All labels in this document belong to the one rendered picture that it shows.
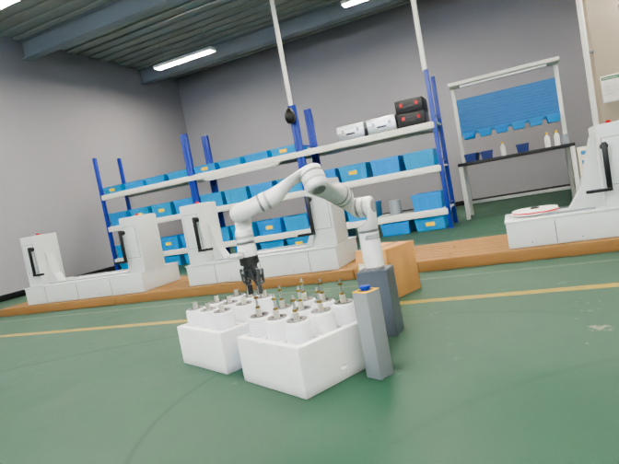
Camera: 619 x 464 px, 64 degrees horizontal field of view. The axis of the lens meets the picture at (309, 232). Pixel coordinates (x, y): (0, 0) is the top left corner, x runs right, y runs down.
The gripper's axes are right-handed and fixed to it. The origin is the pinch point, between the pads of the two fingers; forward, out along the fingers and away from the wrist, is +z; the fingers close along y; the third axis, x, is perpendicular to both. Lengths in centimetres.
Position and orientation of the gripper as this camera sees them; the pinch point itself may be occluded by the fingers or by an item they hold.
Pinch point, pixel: (255, 291)
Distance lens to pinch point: 195.7
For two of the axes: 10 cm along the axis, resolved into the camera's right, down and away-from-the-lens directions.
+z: 1.8, 9.8, 0.7
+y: -6.3, 0.6, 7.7
